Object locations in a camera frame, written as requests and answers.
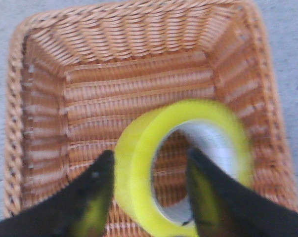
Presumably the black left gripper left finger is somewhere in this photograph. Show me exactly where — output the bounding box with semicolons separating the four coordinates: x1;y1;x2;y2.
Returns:
0;150;114;237

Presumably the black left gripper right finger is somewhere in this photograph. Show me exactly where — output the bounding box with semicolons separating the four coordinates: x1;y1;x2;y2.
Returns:
187;148;298;237

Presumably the yellow tape roll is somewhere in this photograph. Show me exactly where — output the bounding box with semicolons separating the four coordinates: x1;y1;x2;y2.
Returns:
114;99;252;237

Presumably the brown wicker basket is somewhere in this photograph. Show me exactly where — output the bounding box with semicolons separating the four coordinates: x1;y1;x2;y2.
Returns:
4;0;298;237

